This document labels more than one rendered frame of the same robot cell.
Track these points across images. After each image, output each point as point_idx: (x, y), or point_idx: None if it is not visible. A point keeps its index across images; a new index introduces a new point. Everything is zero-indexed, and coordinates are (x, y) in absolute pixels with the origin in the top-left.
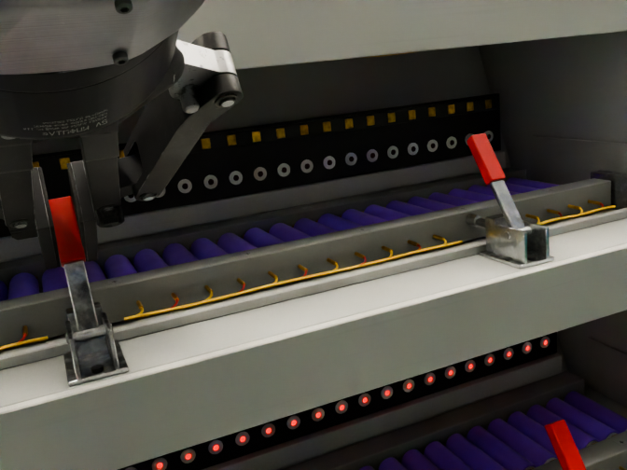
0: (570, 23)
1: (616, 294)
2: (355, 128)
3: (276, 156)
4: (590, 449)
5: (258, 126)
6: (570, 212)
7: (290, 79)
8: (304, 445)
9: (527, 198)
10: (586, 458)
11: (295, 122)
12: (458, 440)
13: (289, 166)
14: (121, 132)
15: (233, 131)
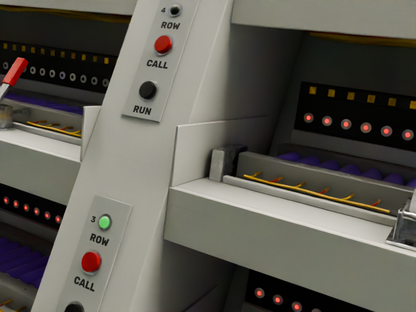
0: (90, 2)
1: (4, 171)
2: (86, 60)
3: (51, 65)
4: (13, 280)
5: (46, 46)
6: None
7: (108, 33)
8: None
9: (60, 113)
10: (2, 278)
11: (61, 49)
12: (19, 247)
13: (55, 72)
14: (30, 41)
15: (36, 46)
